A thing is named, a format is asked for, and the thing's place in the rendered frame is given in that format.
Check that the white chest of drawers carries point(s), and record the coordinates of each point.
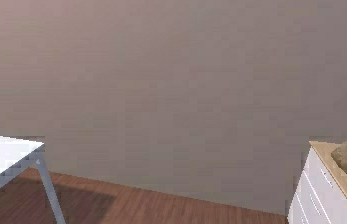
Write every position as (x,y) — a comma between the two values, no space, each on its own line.
(317,193)

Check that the white table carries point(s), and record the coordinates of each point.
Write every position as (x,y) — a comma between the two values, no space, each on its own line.
(4,156)

